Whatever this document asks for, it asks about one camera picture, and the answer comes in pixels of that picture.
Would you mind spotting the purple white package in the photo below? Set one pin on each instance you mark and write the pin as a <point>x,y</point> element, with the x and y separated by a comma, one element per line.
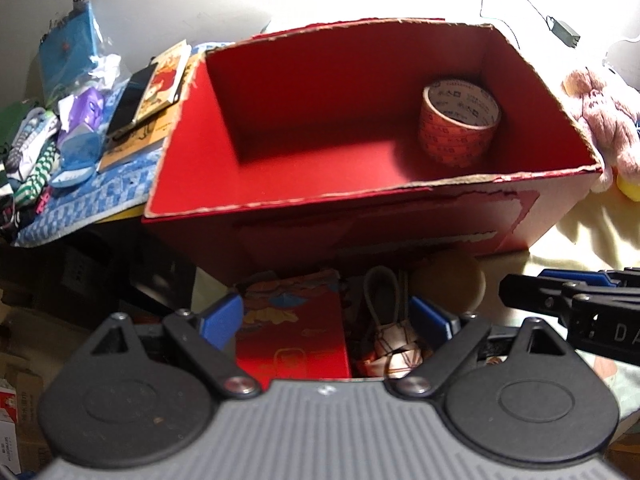
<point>84,110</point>

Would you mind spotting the brown wooden gourd massager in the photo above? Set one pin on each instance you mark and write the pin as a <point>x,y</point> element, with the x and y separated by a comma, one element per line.
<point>451,279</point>

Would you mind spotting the yellow plush toy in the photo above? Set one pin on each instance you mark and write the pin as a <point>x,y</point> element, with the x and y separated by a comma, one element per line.
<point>628,189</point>

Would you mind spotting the red gift bag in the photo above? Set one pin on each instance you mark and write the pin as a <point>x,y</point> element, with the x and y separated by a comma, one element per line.
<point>293,329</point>

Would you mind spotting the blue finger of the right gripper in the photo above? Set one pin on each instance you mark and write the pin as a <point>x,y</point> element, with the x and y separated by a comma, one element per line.
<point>537,294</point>
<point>605,278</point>

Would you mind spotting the black power adapter with cable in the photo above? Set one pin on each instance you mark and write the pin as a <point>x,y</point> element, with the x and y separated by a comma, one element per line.
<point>522,19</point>

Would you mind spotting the black smartphone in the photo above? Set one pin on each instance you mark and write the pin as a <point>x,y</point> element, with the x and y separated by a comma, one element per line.
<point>125,113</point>

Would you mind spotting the red printed tape roll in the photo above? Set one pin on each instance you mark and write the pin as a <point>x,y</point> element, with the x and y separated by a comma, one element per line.
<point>458,121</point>

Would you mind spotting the pink plush toy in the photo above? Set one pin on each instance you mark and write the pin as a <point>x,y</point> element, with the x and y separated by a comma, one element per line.
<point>607,111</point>

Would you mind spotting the blue bag in plastic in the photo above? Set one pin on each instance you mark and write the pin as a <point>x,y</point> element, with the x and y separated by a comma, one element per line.
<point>69,52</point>

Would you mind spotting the blue checkered towel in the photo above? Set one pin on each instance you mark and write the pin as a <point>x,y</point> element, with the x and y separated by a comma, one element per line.
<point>103,196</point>

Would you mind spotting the red cardboard box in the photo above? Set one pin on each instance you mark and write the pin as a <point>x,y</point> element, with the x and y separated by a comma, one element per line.
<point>302,148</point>

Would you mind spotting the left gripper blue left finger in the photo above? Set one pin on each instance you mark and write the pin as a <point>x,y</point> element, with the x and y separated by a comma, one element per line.
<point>201,339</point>

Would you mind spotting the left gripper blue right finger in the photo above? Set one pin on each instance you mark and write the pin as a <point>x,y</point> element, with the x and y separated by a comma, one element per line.
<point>452,338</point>

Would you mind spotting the orange cover book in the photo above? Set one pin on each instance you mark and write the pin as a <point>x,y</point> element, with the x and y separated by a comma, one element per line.
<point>145,136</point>

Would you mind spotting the green white striped cloth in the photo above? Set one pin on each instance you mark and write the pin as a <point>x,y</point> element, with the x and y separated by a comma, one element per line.
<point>31,188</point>

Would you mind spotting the small cartoon cover book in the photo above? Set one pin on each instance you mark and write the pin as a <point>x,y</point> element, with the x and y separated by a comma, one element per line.
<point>163,86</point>

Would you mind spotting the brown paper bag with handle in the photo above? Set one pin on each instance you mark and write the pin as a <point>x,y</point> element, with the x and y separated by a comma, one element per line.
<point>393,347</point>

